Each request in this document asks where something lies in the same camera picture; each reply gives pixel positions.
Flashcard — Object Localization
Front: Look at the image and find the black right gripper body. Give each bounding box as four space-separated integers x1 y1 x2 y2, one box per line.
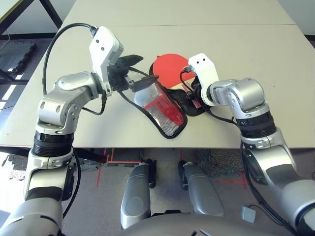
184 83 202 102

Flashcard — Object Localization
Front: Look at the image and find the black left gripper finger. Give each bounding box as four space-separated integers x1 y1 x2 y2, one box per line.
133 75 160 93
118 54 144 68

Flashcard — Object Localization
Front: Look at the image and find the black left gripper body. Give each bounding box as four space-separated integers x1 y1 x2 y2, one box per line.
107 58 135 93

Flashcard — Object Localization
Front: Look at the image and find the red ping-pong paddle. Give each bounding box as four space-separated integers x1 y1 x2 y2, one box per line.
152 53 202 109

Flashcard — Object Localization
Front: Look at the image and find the red black paddle case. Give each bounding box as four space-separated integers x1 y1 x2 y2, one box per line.
117 56 207 140

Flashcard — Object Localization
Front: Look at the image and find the grey speckled foam mat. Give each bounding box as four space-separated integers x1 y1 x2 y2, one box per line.
196 148 245 178
1 147 32 181

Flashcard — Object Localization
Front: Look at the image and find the black-framed table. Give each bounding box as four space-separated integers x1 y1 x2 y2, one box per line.
0 0 64 35

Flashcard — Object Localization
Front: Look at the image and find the red tape cross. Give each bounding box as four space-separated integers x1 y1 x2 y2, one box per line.
216 171 248 190

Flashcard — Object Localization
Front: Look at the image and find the silver right robot leg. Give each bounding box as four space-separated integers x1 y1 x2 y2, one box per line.
178 159 225 218

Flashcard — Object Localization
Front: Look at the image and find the silver robot leg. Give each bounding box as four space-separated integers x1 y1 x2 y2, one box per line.
178 159 225 218
120 158 158 231

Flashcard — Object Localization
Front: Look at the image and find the black foam mat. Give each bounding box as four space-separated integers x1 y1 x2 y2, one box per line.
0 41 37 74

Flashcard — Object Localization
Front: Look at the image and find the silver left robot leg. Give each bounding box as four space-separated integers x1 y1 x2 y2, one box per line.
120 158 158 231

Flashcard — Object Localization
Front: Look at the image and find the grey pedal box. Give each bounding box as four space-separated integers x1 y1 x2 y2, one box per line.
241 206 256 223

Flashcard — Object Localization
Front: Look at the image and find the silver robot torso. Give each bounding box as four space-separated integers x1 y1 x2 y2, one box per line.
120 208 297 236

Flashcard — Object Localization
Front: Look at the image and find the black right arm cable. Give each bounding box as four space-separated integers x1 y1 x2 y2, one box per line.
180 65 298 236

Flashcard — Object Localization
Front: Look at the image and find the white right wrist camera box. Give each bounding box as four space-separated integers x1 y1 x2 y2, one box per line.
187 53 220 107

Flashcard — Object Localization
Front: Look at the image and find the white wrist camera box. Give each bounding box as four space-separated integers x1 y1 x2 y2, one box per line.
187 53 220 107
88 26 125 94

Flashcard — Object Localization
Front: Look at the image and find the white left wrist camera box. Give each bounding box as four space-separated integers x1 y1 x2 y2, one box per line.
88 26 125 94

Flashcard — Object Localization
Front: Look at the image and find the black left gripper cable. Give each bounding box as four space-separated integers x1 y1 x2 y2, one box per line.
83 94 107 116

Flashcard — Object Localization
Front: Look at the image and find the black left camera cable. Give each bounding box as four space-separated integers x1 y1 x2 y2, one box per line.
42 23 99 97

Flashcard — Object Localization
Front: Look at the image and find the black metal frame bar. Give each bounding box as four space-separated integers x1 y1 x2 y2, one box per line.
0 70 28 86

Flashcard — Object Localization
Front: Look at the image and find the thin black pedal cable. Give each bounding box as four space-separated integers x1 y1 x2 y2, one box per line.
248 203 290 228

